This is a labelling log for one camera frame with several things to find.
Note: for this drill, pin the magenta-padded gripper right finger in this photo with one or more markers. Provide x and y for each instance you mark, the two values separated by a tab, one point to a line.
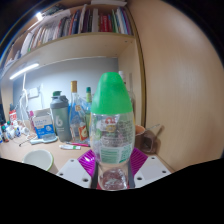
151	170

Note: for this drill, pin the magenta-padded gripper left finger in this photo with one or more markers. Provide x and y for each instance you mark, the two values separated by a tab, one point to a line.
74	171

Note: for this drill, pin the clear bottle with green cap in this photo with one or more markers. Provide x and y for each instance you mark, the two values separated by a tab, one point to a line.
111	98

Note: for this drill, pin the red and white tube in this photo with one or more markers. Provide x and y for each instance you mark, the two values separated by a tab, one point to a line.
70	146

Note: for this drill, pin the brown mug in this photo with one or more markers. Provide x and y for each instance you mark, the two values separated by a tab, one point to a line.
146	138

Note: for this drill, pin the white mug with green rim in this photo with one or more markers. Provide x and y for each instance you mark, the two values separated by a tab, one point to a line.
38	160

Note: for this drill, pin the light blue hairbrush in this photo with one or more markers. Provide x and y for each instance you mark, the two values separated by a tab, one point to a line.
43	140

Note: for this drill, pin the grey shaker bottle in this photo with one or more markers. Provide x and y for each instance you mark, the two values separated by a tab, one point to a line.
61	120

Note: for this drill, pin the blue and white carton box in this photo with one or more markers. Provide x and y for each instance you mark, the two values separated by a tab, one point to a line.
43	125

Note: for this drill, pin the slim bottle with green cap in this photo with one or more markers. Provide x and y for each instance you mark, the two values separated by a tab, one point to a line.
88	106

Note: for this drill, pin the green glass bottle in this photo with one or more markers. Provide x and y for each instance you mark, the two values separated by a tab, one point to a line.
57	93

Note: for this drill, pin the red and white canister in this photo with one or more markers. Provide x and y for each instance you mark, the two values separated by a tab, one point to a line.
13	116

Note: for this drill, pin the wooden shelf unit with books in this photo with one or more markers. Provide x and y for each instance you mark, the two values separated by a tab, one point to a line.
83	43

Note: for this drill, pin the ceiling light tube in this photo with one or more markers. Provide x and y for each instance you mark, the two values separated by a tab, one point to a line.
39	16

